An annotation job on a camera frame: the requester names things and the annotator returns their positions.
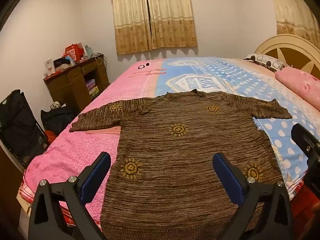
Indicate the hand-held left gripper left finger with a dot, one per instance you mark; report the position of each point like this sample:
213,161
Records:
96,177

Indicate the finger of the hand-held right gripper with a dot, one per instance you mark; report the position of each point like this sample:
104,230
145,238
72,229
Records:
303,138

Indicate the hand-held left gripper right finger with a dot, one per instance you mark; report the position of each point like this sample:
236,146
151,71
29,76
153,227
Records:
226,177

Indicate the brown knit sweater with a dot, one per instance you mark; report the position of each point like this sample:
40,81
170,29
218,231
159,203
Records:
172,155

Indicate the person's red clothing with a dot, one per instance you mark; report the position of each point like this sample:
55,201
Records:
306,205

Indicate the pink and blue printed blanket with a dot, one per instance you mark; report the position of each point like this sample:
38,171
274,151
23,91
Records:
82,145

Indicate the pink pillow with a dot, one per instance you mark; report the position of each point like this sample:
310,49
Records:
302,85

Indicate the red plastic bag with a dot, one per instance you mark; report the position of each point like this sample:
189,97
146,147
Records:
50,136

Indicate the black bag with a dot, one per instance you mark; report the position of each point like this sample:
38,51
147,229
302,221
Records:
58,120

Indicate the white crumpled cloth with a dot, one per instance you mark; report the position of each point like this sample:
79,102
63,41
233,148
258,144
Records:
55,105

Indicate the spotted cream pillow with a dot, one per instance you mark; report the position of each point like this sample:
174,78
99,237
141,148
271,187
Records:
265,61

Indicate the stack of boxes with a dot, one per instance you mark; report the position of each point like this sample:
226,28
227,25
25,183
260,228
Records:
92,87

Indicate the black suitcase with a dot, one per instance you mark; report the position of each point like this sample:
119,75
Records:
20,127

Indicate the brown wooden desk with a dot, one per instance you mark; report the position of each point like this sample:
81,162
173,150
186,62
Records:
67,87

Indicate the cream wooden headboard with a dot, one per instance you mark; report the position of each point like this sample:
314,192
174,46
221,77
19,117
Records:
300,42

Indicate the white and red box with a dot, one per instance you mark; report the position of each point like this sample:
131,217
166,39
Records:
50,67

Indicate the dark cloth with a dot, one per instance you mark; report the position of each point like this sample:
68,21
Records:
61,61

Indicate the pale blue gift bag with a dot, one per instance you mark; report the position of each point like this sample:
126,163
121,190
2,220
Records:
88,51

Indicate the red gift bag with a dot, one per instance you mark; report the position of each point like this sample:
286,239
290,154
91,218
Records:
73,52

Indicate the beige patterned curtain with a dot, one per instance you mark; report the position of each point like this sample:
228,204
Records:
292,7
155,17

